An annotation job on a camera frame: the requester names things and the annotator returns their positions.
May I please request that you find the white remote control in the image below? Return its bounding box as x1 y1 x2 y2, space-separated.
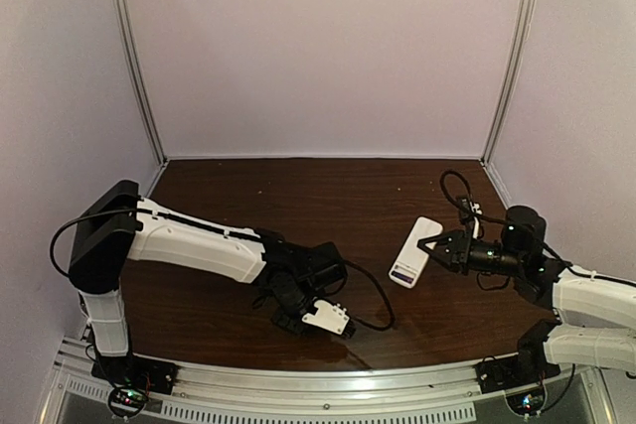
388 216 443 289

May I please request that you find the blue battery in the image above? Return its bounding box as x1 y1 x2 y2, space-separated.
390 270 415 283

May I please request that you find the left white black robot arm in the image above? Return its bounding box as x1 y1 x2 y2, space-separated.
68 180 355 358

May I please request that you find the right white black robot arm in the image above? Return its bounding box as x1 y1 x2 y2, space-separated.
416 206 635 374

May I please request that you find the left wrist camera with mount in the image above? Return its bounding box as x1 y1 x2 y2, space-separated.
301 299 356 339

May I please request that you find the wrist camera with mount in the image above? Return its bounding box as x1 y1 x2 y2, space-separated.
301 299 356 339
456 196 483 239

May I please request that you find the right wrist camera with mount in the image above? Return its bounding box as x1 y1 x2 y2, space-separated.
456 196 483 239

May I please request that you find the right black sleeved cable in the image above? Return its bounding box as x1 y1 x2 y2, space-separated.
440 170 636 289

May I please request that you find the black sleeved cable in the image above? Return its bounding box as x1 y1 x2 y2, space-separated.
440 170 636 289
49 212 397 332

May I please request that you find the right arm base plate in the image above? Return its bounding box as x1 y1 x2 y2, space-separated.
473 354 560 394

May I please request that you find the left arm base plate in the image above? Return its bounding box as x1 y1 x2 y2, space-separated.
91 354 179 395

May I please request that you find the front aluminium rail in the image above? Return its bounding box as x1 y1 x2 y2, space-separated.
35 338 619 423

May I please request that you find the left black sleeved cable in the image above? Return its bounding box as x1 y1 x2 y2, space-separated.
49 212 397 332

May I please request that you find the right aluminium frame post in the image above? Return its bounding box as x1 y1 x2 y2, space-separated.
481 0 537 168

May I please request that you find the aluminium frame post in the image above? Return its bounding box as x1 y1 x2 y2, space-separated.
113 0 168 166
481 0 537 168

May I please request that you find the left aluminium frame post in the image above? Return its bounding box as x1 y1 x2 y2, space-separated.
113 0 168 166

